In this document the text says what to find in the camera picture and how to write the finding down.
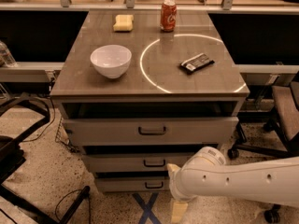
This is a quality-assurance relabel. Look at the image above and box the grey drawer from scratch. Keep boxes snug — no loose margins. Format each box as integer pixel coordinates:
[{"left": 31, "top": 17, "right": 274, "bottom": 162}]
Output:
[
  {"left": 63, "top": 117, "right": 238, "bottom": 147},
  {"left": 94, "top": 176, "right": 169, "bottom": 192},
  {"left": 82, "top": 152, "right": 193, "bottom": 173}
]

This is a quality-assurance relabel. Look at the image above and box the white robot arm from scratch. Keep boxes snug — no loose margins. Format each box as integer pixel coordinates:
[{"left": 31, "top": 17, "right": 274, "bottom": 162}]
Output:
[{"left": 167, "top": 147, "right": 299, "bottom": 207}]

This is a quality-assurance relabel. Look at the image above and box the grey bottom drawer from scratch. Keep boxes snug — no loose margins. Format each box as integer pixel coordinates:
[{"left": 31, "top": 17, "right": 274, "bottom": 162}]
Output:
[{"left": 94, "top": 176, "right": 169, "bottom": 192}]

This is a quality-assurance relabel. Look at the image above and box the grey top drawer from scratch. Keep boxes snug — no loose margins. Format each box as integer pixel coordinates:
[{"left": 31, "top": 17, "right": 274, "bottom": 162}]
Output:
[{"left": 63, "top": 117, "right": 238, "bottom": 147}]

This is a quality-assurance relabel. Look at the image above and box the grey drawer cabinet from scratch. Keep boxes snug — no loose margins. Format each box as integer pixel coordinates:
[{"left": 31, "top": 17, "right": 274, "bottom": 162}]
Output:
[{"left": 50, "top": 10, "right": 249, "bottom": 180}]

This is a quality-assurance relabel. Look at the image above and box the blue tape cross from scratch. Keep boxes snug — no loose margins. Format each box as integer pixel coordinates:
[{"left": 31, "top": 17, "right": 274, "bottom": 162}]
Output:
[{"left": 133, "top": 192, "right": 162, "bottom": 224}]

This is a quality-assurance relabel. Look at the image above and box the black snack packet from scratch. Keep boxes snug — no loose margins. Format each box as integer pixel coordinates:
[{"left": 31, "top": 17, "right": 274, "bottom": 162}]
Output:
[{"left": 179, "top": 53, "right": 214, "bottom": 74}]

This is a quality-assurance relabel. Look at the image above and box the white bowl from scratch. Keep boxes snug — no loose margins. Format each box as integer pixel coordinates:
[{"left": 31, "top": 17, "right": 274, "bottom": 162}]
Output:
[{"left": 90, "top": 45, "right": 132, "bottom": 78}]

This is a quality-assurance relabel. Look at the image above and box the office chair right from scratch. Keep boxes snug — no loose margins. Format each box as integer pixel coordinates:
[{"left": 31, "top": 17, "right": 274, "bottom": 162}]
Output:
[{"left": 227, "top": 73, "right": 299, "bottom": 224}]

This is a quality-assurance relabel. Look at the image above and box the yellow sponge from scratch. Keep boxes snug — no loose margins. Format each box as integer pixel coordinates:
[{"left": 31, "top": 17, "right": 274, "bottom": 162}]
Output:
[{"left": 113, "top": 15, "right": 134, "bottom": 32}]

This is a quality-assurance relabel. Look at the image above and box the orange soda can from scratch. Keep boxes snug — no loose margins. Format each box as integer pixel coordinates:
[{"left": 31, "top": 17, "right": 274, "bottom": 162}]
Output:
[{"left": 160, "top": 0, "right": 177, "bottom": 32}]

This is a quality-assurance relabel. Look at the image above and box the black chair left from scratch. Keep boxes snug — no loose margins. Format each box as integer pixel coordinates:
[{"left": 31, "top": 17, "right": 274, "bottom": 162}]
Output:
[{"left": 0, "top": 91, "right": 92, "bottom": 224}]

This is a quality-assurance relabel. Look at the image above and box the clear plastic bottle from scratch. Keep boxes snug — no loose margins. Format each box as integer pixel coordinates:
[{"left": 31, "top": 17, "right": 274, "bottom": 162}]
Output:
[{"left": 0, "top": 41, "right": 18, "bottom": 67}]

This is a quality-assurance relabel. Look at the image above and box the black floor cable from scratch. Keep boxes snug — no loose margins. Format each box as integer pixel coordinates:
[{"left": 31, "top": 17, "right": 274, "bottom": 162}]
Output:
[{"left": 54, "top": 189, "right": 92, "bottom": 224}]

